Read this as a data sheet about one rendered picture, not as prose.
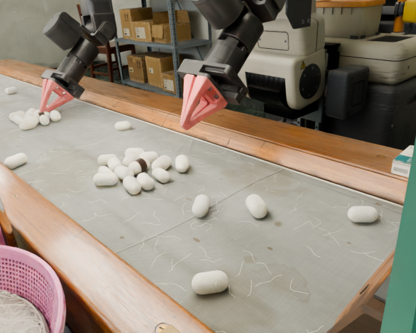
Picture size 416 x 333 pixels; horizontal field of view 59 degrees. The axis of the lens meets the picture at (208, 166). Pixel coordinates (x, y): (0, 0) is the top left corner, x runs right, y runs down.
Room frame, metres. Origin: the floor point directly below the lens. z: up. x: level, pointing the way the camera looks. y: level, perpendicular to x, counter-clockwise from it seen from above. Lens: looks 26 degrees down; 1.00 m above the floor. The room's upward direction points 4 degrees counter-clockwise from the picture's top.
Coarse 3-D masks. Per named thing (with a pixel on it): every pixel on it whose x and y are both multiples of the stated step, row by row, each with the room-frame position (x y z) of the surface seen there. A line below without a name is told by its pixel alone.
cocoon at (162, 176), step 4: (156, 168) 0.50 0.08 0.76; (160, 168) 0.50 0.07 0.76; (152, 172) 0.50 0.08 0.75; (156, 172) 0.49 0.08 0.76; (160, 172) 0.49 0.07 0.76; (164, 172) 0.48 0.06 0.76; (156, 176) 0.49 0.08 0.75; (160, 176) 0.48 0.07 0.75; (164, 176) 0.48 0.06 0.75; (168, 176) 0.48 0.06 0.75; (160, 180) 0.48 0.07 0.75; (164, 180) 0.48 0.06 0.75
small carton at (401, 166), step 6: (408, 150) 0.45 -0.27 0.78; (402, 156) 0.43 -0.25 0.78; (408, 156) 0.43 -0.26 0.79; (396, 162) 0.42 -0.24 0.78; (402, 162) 0.42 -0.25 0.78; (408, 162) 0.41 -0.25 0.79; (396, 168) 0.42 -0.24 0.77; (402, 168) 0.41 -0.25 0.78; (408, 168) 0.41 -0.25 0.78; (402, 174) 0.41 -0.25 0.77; (408, 174) 0.41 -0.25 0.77
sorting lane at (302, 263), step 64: (0, 128) 0.80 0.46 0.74; (64, 128) 0.77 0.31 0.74; (64, 192) 0.48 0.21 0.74; (128, 192) 0.46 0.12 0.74; (192, 192) 0.45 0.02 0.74; (256, 192) 0.44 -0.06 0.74; (320, 192) 0.43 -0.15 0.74; (128, 256) 0.32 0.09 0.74; (192, 256) 0.31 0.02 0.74; (256, 256) 0.31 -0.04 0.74; (320, 256) 0.30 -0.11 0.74; (384, 256) 0.29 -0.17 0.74; (256, 320) 0.23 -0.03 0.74; (320, 320) 0.22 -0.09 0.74
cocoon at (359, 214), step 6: (354, 210) 0.36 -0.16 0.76; (360, 210) 0.35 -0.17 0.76; (366, 210) 0.35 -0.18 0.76; (372, 210) 0.35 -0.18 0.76; (348, 216) 0.36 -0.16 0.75; (354, 216) 0.35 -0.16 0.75; (360, 216) 0.35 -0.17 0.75; (366, 216) 0.35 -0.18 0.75; (372, 216) 0.35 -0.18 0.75; (360, 222) 0.35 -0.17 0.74; (366, 222) 0.35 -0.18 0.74
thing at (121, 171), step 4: (116, 168) 0.51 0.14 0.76; (120, 168) 0.50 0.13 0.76; (124, 168) 0.50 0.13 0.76; (128, 168) 0.50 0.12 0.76; (116, 172) 0.50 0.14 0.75; (120, 172) 0.50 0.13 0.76; (124, 172) 0.49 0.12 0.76; (128, 172) 0.49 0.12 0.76; (132, 172) 0.50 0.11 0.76; (120, 176) 0.49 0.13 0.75; (124, 176) 0.49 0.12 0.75
